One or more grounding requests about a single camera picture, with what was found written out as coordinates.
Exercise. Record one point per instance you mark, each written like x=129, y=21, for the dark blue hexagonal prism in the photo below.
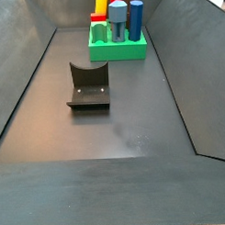
x=135, y=18

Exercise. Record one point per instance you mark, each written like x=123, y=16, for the yellow rectangular block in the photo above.
x=101, y=6

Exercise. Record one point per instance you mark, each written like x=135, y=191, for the green shape board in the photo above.
x=117, y=51

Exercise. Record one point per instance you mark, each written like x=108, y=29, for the green arch block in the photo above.
x=99, y=31

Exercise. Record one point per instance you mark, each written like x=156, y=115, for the black curved stand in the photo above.
x=90, y=87

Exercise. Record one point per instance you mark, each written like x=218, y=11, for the small red block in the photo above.
x=98, y=17

